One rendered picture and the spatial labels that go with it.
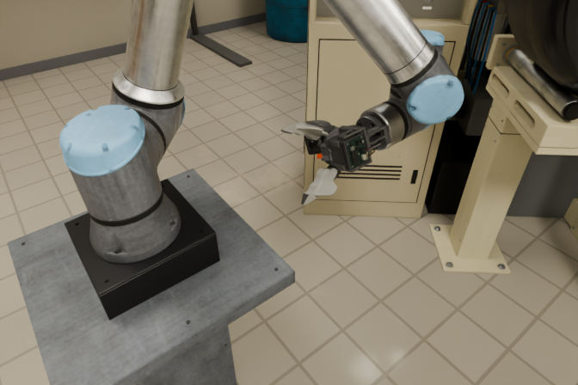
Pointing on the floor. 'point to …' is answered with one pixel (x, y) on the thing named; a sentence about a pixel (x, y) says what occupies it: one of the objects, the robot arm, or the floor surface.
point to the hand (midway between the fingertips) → (289, 168)
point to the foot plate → (495, 265)
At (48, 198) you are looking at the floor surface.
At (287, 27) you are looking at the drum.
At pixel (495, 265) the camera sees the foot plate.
